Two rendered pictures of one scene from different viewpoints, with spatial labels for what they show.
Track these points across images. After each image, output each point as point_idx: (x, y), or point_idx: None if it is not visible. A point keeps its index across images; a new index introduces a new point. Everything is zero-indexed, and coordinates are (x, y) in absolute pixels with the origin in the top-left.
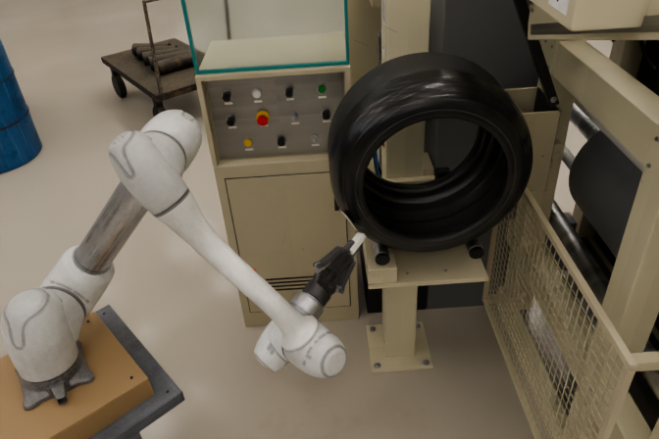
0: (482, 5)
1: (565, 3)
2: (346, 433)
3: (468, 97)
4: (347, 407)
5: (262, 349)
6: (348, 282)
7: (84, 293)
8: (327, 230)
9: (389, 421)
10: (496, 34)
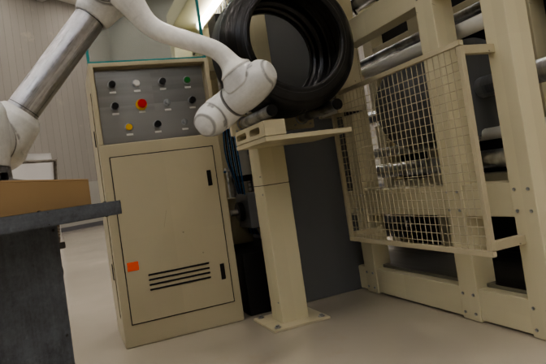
0: (286, 22)
1: None
2: (270, 359)
3: None
4: (262, 350)
5: (202, 108)
6: (229, 270)
7: (17, 126)
8: (203, 208)
9: (309, 344)
10: (299, 41)
